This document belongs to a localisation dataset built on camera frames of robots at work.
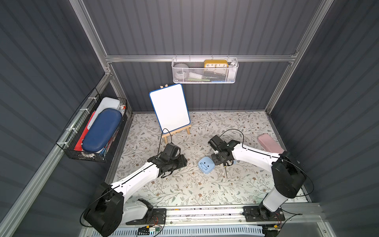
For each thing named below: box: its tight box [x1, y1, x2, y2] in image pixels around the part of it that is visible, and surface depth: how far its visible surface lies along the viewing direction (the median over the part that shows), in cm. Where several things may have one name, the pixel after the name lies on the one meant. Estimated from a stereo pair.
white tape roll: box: [173, 63, 190, 80], surface depth 88 cm
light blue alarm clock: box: [197, 156, 216, 174], surface depth 89 cm
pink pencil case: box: [257, 133, 285, 154], surface depth 102 cm
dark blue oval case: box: [81, 108, 123, 153], surface depth 69 cm
